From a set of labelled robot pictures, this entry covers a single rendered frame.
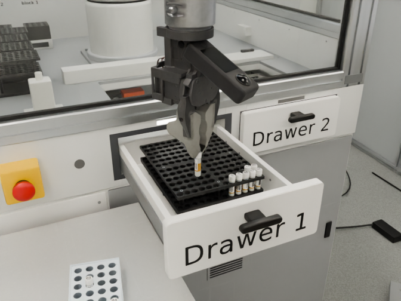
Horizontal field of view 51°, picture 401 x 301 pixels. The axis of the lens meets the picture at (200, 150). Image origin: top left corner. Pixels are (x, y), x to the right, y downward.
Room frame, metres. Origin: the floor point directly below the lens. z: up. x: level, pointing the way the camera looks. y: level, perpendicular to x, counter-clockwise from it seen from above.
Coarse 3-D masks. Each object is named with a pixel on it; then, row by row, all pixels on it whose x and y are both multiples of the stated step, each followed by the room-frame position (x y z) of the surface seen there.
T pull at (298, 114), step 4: (292, 112) 0.98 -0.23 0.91; (296, 112) 0.98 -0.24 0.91; (300, 112) 0.98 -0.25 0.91; (292, 116) 0.95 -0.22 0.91; (296, 116) 0.95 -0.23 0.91; (300, 116) 0.95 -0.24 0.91; (304, 116) 0.95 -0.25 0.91; (308, 116) 0.96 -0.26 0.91; (312, 116) 0.96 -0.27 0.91; (288, 120) 0.94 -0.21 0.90; (292, 120) 0.94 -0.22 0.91; (296, 120) 0.94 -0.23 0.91; (300, 120) 0.95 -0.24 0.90; (304, 120) 0.95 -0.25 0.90
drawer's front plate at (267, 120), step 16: (336, 96) 1.05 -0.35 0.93; (256, 112) 0.94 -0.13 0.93; (272, 112) 0.96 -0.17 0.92; (288, 112) 0.98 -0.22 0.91; (304, 112) 1.00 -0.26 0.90; (320, 112) 1.02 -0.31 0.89; (336, 112) 1.04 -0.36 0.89; (240, 128) 0.94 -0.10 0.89; (256, 128) 0.94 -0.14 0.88; (272, 128) 0.96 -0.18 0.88; (288, 128) 0.98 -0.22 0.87; (304, 128) 1.00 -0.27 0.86; (320, 128) 1.02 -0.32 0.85; (272, 144) 0.96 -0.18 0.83; (288, 144) 0.98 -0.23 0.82
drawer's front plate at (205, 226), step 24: (264, 192) 0.59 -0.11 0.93; (288, 192) 0.59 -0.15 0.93; (312, 192) 0.61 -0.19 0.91; (192, 216) 0.52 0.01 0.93; (216, 216) 0.54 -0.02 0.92; (240, 216) 0.55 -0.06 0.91; (288, 216) 0.59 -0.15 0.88; (312, 216) 0.61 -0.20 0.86; (168, 240) 0.50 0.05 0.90; (192, 240) 0.52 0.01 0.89; (216, 240) 0.54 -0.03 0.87; (288, 240) 0.60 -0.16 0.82; (168, 264) 0.50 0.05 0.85; (192, 264) 0.52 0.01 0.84; (216, 264) 0.54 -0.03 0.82
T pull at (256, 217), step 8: (248, 216) 0.55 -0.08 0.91; (256, 216) 0.54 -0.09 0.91; (264, 216) 0.55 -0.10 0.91; (272, 216) 0.54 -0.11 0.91; (280, 216) 0.54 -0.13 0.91; (248, 224) 0.52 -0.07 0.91; (256, 224) 0.52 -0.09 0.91; (264, 224) 0.53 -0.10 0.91; (272, 224) 0.54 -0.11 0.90; (248, 232) 0.52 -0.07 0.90
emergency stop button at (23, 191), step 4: (16, 184) 0.67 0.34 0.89; (20, 184) 0.67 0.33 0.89; (24, 184) 0.67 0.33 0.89; (28, 184) 0.67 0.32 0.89; (16, 188) 0.66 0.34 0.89; (20, 188) 0.66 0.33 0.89; (24, 188) 0.67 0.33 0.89; (28, 188) 0.67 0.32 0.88; (32, 188) 0.67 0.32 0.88; (16, 192) 0.66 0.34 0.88; (20, 192) 0.66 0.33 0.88; (24, 192) 0.66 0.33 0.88; (28, 192) 0.67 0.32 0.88; (32, 192) 0.67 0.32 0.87; (16, 196) 0.66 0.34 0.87; (20, 196) 0.66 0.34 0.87; (24, 196) 0.66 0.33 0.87; (28, 196) 0.67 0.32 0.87; (32, 196) 0.67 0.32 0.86; (20, 200) 0.66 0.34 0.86; (24, 200) 0.67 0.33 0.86; (28, 200) 0.67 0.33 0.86
